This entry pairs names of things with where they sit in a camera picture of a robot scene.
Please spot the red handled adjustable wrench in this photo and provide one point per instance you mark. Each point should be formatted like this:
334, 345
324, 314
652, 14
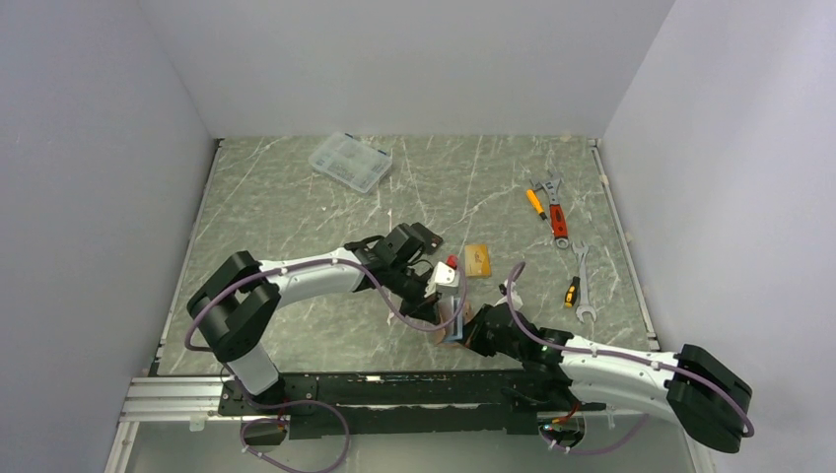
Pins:
556, 218

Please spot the brown leather card holder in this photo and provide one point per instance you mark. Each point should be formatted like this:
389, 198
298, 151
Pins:
455, 312

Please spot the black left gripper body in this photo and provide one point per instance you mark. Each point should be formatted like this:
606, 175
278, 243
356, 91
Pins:
410, 288

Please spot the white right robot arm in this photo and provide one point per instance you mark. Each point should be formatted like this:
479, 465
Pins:
690, 388

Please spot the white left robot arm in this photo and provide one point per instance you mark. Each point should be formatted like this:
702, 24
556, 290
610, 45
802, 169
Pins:
233, 307

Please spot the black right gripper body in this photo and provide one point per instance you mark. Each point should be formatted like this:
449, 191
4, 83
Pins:
482, 340

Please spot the silver combination wrench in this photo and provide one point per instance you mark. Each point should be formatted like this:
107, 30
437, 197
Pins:
578, 294

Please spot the yellow handled screwdriver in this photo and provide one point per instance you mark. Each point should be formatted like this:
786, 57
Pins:
536, 204

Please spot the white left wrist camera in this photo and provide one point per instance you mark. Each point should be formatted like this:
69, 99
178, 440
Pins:
444, 281

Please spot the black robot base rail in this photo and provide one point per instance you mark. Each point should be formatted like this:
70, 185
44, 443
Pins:
510, 401

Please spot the clear plastic organizer box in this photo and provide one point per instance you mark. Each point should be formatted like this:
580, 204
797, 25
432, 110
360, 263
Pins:
348, 160

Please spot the aluminium frame rail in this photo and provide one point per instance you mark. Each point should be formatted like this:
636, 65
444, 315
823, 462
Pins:
162, 399

